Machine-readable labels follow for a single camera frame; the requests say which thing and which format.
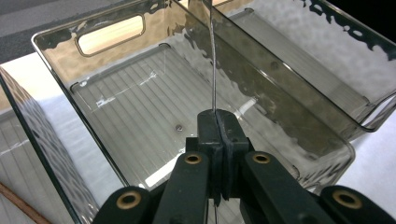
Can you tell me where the metal spoon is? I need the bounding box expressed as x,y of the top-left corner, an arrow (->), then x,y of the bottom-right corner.
204,0 -> 219,224

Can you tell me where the brown wooden chopstick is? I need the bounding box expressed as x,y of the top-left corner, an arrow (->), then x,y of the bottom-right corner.
0,181 -> 53,224

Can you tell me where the smoky clear plastic bin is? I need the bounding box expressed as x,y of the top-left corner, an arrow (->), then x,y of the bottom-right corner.
31,0 -> 357,191
214,0 -> 396,133
0,66 -> 106,224

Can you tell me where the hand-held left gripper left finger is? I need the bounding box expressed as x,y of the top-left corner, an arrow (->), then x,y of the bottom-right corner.
186,109 -> 224,201

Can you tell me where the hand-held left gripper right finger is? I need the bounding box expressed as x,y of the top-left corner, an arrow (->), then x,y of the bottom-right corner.
216,108 -> 255,201

